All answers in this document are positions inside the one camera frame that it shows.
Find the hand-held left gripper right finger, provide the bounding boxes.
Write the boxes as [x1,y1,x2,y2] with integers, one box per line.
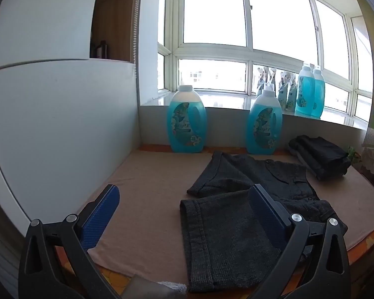
[249,184,351,299]

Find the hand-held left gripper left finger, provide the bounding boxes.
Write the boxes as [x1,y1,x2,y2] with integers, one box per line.
[18,184,122,299]

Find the dark grey pants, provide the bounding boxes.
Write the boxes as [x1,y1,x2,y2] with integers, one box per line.
[179,151,348,293]

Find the folded grey-blue pants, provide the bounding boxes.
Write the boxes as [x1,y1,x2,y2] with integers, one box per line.
[288,142,318,175]

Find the folded black pants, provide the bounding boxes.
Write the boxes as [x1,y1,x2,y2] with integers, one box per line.
[294,135,352,181]

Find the pink mat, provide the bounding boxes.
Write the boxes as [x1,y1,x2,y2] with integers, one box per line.
[87,149,374,275]

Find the blue detergent bottle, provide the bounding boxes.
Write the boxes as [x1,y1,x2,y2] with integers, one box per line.
[312,65,325,119]
[294,62,316,117]
[166,85,207,153]
[247,82,283,155]

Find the white fluffy cloth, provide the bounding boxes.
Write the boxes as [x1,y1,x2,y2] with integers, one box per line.
[157,282,187,295]

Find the green packet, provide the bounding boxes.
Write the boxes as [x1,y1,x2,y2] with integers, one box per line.
[347,146,361,163]

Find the white cabinet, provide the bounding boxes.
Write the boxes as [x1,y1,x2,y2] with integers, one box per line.
[0,0,141,299]

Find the white lace tablecloth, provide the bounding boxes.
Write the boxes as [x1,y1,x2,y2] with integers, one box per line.
[360,146,374,200]

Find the white windowsill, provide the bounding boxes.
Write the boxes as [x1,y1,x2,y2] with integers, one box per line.
[140,89,370,130]

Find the dark item on shelf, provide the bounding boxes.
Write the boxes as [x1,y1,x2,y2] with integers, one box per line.
[90,40,108,59]

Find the white window frame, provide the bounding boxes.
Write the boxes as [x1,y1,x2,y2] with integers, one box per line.
[157,0,374,123]

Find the bead blind cord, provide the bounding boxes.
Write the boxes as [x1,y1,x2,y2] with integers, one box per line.
[131,0,142,69]

